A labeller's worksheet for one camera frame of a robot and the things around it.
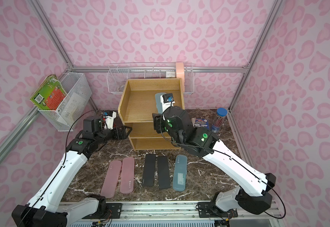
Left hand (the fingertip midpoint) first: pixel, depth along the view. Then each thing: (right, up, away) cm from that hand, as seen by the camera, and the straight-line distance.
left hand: (125, 126), depth 75 cm
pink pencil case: (-11, -32, +8) cm, 34 cm away
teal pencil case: (+30, -28, +10) cm, 42 cm away
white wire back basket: (-12, +35, +22) cm, 43 cm away
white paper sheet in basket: (-33, +9, +7) cm, 35 cm away
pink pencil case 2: (-2, -30, +9) cm, 31 cm away
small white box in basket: (+24, +33, +17) cm, 45 cm away
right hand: (+18, +5, -15) cm, 24 cm away
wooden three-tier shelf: (+5, +11, +4) cm, 13 cm away
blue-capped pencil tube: (+57, +8, +18) cm, 61 cm away
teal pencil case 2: (+16, +17, +7) cm, 25 cm away
